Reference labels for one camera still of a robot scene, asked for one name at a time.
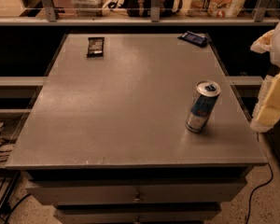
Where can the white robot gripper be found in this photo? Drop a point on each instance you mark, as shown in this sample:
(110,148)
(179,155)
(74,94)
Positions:
(267,111)

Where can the blue silver redbull can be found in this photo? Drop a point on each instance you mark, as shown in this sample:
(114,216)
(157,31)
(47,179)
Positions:
(204,100)

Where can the dark rxbar chocolate bar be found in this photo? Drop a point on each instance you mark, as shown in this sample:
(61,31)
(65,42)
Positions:
(96,47)

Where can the blue snack bar wrapper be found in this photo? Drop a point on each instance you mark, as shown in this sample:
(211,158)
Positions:
(192,38)

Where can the colourful snack bag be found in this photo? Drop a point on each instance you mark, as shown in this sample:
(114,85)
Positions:
(215,8)

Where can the grey upper drawer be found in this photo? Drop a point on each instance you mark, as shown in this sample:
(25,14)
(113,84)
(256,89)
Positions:
(88,192)

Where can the grey drawer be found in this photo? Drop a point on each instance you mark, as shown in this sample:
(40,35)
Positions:
(138,214)
(88,192)

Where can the black bag on shelf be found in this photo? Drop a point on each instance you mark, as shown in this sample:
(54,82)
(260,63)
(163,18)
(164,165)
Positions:
(142,8)

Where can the grey lower drawer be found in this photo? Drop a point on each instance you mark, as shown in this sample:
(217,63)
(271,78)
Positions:
(138,214)

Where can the grey metal shelf rail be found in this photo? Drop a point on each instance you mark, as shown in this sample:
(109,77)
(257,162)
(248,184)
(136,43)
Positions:
(62,13)

